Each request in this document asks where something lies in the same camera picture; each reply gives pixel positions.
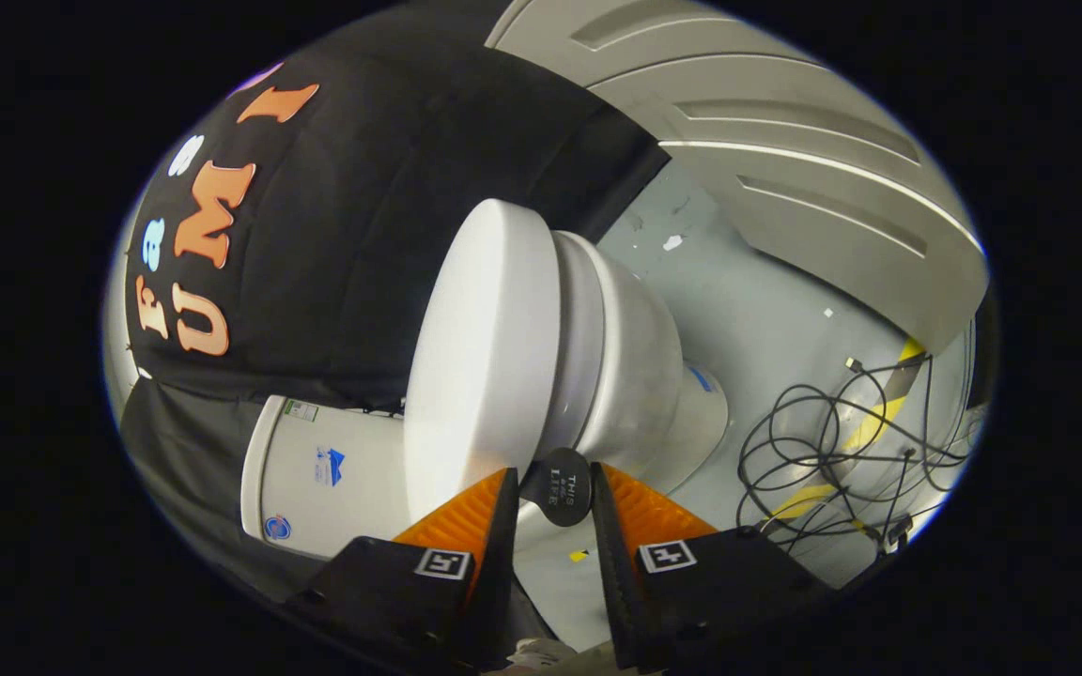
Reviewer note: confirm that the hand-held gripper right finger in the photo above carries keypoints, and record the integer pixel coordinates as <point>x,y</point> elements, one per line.
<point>609,563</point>

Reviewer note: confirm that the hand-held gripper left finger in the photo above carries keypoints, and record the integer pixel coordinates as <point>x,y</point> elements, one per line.
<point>503,563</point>

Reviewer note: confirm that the white toilet lid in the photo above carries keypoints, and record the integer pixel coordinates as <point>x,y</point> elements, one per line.
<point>480,357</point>

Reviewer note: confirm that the white toilet tank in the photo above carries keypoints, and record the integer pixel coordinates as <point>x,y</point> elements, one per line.
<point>353,479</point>

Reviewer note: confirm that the white toilet bowl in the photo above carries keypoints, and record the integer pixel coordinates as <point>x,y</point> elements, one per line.
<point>635,376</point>

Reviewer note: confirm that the yellow black floor tape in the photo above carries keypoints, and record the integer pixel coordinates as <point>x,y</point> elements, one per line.
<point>879,422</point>

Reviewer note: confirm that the black backdrop cloth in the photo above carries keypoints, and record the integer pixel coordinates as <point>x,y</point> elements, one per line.
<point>334,282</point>

